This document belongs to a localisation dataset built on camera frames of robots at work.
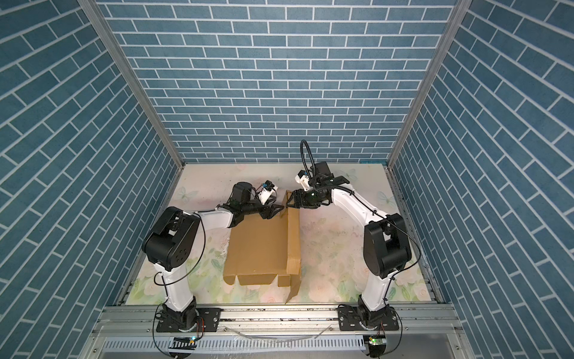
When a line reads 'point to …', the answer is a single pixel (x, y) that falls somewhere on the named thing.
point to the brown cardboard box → (260, 250)
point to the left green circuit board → (183, 342)
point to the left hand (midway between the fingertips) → (279, 202)
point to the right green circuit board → (377, 340)
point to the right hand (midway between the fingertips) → (291, 202)
